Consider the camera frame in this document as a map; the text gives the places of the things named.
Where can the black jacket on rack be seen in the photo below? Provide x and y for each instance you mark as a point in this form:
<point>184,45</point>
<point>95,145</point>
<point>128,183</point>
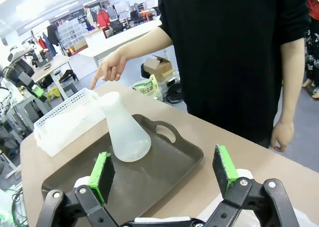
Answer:
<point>52,35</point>

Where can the open brown cardboard box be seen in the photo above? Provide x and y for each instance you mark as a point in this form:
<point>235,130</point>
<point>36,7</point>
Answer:
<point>159,66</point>

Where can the white top work desk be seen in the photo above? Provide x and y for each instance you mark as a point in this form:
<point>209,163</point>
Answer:
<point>53,62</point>

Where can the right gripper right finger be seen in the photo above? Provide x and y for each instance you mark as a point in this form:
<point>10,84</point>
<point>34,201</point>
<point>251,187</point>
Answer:
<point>225,167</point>

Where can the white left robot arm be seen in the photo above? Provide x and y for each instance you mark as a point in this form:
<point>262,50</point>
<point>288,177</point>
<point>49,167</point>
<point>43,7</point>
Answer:
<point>16,53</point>

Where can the person's black shirt torso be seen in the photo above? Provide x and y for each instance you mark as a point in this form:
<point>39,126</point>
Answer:
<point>224,62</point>

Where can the person's right forearm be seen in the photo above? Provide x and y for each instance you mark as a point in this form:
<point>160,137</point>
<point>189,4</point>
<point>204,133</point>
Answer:
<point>147,42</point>

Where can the person's left hand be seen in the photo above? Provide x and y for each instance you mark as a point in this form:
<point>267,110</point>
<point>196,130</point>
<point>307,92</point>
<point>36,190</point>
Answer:
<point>282,136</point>

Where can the green and white printed bag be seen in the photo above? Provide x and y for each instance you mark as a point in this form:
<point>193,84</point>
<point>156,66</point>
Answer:
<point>147,87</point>

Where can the person's right hand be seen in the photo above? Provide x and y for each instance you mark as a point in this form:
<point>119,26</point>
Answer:
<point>112,66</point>

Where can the dark brown serving tray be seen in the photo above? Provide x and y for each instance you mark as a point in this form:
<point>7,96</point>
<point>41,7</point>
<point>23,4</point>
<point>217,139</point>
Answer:
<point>154,179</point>

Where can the flat cardboard box with orange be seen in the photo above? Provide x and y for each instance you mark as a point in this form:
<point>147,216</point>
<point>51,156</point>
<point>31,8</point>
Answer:
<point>77,47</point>

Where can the person in beige jacket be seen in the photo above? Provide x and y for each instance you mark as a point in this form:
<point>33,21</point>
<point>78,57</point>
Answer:
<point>89,16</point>

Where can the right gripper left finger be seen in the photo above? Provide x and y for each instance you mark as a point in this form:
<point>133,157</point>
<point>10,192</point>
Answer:
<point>103,177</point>

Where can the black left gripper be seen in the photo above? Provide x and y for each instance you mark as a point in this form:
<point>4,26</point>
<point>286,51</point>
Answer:
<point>23,74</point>

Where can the yellow plastic bag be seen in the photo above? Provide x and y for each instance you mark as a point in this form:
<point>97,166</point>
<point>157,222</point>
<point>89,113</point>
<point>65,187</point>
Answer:
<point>53,94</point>

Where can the translucent plastic conical flask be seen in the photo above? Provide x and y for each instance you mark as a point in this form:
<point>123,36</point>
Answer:
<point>129,137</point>

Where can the white perforated plastic basket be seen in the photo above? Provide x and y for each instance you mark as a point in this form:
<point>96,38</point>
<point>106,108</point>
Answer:
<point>59,115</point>

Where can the long white counter desk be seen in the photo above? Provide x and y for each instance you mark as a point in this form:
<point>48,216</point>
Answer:
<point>119,40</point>

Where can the person in red jacket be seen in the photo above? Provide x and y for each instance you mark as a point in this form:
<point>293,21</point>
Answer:
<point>102,19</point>

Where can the person's left forearm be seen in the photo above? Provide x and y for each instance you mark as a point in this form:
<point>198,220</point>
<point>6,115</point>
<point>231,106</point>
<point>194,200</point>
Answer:
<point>289,87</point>

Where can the white stacked storage drawers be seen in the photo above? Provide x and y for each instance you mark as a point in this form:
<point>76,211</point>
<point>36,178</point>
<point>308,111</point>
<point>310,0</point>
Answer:
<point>68,34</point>

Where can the person in patterned skirt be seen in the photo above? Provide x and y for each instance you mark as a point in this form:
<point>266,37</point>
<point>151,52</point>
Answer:
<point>312,37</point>

